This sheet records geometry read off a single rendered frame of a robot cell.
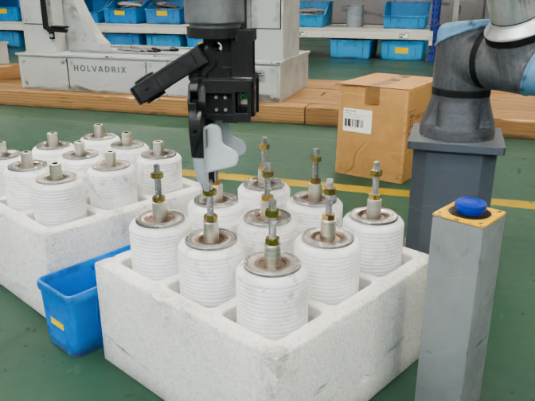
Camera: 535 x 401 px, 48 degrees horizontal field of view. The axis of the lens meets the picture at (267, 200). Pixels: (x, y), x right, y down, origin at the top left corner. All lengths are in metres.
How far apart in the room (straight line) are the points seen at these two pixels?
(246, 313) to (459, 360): 0.30
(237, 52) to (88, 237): 0.54
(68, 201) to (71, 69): 2.19
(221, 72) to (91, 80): 2.51
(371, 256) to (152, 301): 0.33
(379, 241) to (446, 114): 0.42
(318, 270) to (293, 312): 0.09
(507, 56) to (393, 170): 0.88
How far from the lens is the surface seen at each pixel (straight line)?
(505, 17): 1.14
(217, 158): 0.79
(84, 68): 3.28
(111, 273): 0.96
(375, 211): 0.94
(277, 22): 2.88
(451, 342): 0.87
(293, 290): 0.76
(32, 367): 1.10
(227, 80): 0.76
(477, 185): 1.27
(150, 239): 0.91
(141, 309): 0.92
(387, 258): 0.94
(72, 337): 1.08
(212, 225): 0.84
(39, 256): 1.16
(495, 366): 1.10
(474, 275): 0.81
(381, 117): 1.93
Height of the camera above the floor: 0.59
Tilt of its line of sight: 20 degrees down
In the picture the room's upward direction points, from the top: straight up
